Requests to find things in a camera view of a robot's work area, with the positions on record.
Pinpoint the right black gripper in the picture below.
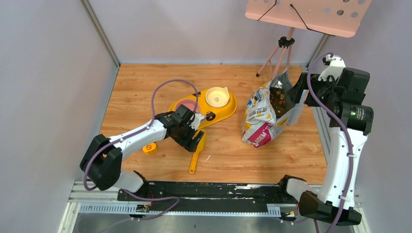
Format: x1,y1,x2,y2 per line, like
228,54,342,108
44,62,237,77
287,72,341,107

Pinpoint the yellow plastic scoop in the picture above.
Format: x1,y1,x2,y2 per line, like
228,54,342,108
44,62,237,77
189,131,207,175

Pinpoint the pet food bag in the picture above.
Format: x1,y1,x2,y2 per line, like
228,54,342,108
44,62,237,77
242,69,296,148

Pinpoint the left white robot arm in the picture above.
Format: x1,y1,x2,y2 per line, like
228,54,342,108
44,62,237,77
79,105,206,200

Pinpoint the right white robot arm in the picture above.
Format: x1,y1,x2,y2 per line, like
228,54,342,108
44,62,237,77
277,68,374,226

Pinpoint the yellow double pet feeder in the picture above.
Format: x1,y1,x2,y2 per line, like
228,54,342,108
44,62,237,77
169,89,238,129

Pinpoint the pink bowl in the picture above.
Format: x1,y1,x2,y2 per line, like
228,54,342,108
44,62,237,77
174,99,200,113

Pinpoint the yellow toy block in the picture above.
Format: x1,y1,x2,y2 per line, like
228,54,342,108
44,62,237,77
142,143,158,155

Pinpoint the cream bowl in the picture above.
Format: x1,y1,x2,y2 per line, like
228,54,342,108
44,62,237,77
205,87,230,108

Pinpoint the pink music stand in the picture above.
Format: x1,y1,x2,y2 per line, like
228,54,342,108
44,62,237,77
245,0,371,77

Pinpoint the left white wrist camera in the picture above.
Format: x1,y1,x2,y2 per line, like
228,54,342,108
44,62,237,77
189,113,206,130

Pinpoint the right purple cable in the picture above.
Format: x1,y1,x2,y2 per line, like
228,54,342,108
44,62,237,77
280,52,355,233

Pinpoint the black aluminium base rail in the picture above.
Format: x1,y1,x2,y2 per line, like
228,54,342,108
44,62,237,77
69,180,361,217

